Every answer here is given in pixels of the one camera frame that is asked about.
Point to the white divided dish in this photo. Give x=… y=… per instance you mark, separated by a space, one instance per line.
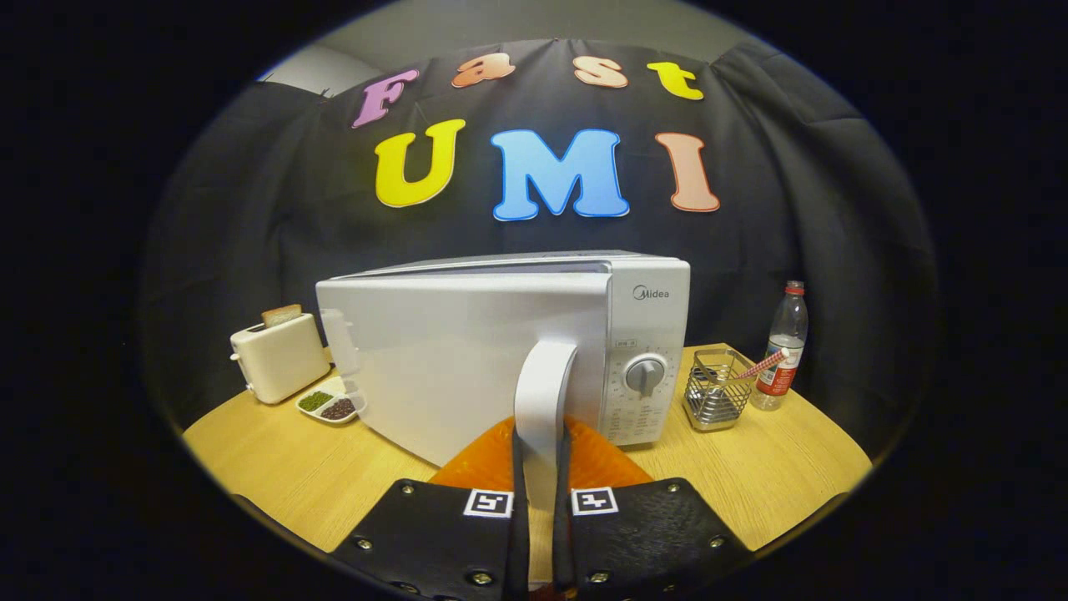
x=331 y=404

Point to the clear plastic water bottle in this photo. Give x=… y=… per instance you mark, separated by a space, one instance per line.
x=780 y=367

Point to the dark red beans pile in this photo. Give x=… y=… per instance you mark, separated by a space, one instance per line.
x=339 y=409

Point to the cream bread toaster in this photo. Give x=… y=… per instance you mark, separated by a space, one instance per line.
x=279 y=359

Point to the toasted bread slice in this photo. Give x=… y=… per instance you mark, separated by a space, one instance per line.
x=282 y=315

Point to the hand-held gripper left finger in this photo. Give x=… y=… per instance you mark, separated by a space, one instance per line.
x=520 y=542

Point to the green beans pile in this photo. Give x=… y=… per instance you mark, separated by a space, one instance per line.
x=314 y=401

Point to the white toaster oven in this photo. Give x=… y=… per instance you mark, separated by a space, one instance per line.
x=450 y=367

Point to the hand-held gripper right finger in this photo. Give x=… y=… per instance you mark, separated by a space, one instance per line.
x=563 y=542

